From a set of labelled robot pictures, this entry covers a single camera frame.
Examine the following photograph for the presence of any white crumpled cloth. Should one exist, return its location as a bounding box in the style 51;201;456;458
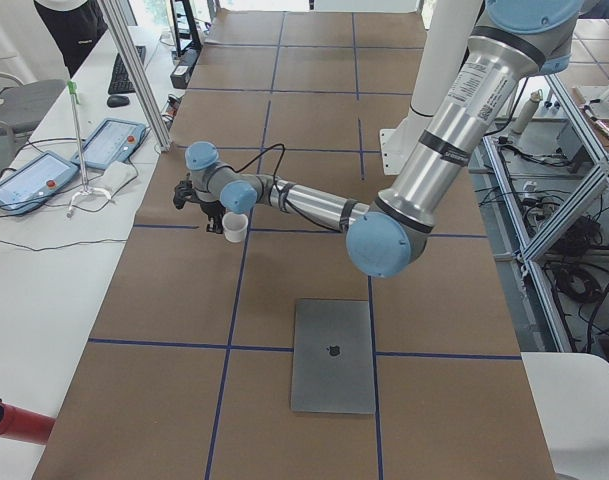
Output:
99;162;137;194

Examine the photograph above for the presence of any black keyboard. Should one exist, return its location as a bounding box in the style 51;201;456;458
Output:
107;54;135;95

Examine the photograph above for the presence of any far blue teach pendant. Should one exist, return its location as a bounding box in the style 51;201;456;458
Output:
83;118;146;170

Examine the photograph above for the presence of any white paper cup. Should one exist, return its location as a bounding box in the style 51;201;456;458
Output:
222;212;249;243

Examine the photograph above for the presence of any blue teach pendant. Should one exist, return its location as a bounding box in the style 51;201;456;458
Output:
0;151;78;215
83;118;146;170

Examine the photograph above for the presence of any white stand with green tip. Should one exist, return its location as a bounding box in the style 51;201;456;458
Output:
67;80;112;219

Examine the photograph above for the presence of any aluminium frame post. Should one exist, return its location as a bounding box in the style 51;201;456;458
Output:
98;0;172;152

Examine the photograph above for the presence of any white water bottle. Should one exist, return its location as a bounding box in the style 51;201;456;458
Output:
510;90;543;135

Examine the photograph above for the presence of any black box on table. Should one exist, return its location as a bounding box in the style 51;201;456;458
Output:
170;49;200;90

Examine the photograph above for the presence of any black computer mouse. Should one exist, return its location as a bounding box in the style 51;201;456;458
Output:
106;94;130;108

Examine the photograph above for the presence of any person in black trousers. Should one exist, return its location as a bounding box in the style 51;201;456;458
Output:
33;0;108;77

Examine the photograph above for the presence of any red cylinder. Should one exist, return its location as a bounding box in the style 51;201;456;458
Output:
0;399;55;445

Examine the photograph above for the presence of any brown paper table cover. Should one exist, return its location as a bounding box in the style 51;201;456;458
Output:
32;9;558;480

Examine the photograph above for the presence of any grey office chair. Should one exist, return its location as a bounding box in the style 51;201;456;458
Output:
0;52;66;147

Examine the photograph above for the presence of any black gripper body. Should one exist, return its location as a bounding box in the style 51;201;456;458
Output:
200;201;224;225

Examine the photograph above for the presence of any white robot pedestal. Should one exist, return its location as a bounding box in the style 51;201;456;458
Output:
380;0;483;175

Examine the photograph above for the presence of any near blue teach pendant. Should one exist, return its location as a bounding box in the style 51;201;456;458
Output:
0;151;78;215

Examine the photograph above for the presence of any grey closed laptop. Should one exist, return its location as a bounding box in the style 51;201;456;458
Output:
291;299;375;415

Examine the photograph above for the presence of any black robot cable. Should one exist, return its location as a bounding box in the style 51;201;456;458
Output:
236;143;358;234

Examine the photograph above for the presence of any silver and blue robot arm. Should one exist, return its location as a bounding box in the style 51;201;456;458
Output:
185;1;593;278

